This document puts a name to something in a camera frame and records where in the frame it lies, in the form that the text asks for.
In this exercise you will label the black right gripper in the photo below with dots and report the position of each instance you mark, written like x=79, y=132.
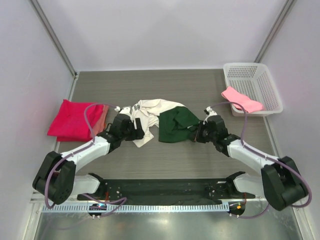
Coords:
x=196, y=134

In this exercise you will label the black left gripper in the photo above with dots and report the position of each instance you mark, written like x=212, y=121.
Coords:
x=136, y=134

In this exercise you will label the white and green t shirt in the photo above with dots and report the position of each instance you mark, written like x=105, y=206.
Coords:
x=175, y=121

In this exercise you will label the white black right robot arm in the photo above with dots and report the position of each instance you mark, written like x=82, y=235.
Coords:
x=279, y=181

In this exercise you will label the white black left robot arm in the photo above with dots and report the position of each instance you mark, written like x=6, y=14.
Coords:
x=56, y=179

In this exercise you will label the pink t shirt in basket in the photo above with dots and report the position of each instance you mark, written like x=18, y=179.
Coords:
x=249, y=105

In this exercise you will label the folded salmon t shirt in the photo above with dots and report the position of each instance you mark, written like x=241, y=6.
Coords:
x=100, y=124

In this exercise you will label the white perforated plastic basket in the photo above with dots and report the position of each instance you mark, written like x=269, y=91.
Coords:
x=255, y=81

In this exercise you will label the folded magenta t shirt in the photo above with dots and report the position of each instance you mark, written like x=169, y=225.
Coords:
x=74, y=120

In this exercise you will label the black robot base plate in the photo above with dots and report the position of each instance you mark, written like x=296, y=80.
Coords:
x=163, y=189

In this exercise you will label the white slotted cable duct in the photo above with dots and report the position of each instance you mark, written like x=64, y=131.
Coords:
x=90, y=207

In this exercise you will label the right aluminium corner post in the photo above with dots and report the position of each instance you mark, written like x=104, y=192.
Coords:
x=279, y=21

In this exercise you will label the aluminium corner post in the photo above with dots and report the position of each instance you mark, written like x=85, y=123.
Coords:
x=52, y=35
x=279, y=21

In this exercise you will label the aluminium frame rail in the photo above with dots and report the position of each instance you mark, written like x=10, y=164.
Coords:
x=37, y=197

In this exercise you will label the left aluminium corner post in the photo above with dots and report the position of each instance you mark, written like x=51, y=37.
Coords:
x=52, y=35

